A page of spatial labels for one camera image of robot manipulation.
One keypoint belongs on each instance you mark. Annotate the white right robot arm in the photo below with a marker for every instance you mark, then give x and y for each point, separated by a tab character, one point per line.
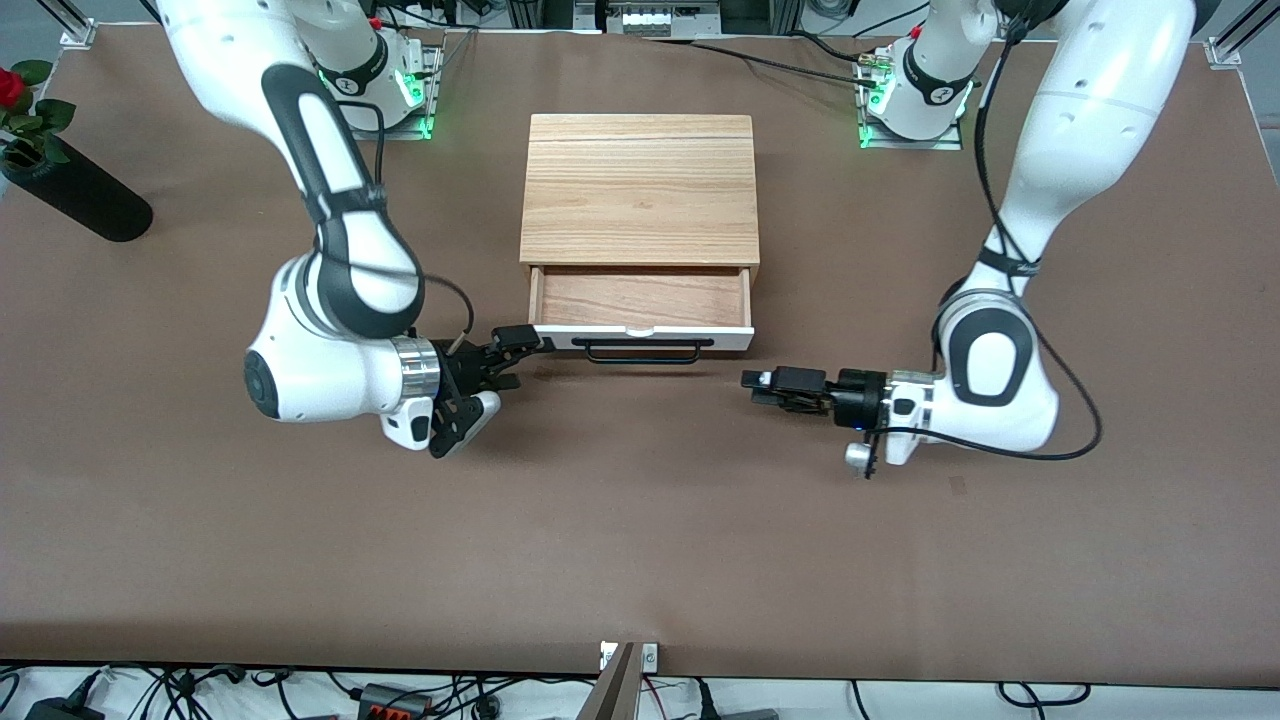
330	380

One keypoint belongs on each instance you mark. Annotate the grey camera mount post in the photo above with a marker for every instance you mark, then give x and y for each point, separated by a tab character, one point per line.
612	690

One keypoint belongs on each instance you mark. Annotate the aluminium corner bracket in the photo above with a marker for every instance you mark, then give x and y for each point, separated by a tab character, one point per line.
78	34

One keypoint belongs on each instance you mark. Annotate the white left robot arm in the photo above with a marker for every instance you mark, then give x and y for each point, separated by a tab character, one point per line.
1090	120

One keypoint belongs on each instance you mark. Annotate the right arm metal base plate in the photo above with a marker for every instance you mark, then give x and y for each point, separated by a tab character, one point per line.
432	90

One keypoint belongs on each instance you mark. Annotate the black box with red buttons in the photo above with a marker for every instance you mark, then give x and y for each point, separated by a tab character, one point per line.
395	702

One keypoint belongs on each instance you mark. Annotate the white terminal block unit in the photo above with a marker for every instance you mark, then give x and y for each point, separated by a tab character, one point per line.
655	18

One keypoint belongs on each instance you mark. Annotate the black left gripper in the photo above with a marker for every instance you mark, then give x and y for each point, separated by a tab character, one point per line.
858	394

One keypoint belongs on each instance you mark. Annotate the black cylindrical vase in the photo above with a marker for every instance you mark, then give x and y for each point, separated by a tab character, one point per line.
90	200

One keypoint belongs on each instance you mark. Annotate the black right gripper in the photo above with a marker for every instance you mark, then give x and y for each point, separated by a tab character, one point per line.
461	369

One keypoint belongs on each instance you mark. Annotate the black power adapter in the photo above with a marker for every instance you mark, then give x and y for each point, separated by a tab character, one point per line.
60	710

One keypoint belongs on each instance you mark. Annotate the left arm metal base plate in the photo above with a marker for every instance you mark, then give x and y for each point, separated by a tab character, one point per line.
955	142

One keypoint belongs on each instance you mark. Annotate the small metal table bracket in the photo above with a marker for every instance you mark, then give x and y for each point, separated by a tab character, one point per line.
650	657

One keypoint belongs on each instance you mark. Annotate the aluminium profile frame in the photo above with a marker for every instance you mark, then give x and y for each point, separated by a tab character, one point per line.
1235	40

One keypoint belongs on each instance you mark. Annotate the light wooden drawer cabinet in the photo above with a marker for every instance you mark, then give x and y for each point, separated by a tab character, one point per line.
640	190

